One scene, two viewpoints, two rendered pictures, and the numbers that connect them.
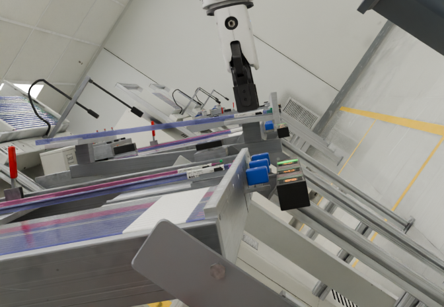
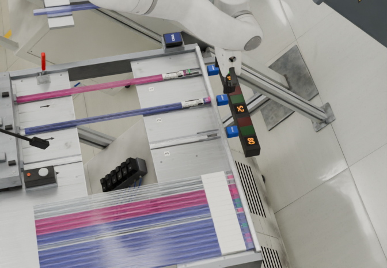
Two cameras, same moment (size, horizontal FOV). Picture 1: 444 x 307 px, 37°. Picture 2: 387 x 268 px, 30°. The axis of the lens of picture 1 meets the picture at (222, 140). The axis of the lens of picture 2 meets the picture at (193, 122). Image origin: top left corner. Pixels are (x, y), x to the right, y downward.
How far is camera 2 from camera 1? 1.55 m
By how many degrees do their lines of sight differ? 54
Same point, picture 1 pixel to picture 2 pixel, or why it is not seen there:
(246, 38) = (239, 65)
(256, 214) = (174, 29)
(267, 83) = not seen: outside the picture
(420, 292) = (272, 95)
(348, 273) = not seen: hidden behind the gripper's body
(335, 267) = not seen: hidden behind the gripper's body
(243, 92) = (230, 88)
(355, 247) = (244, 79)
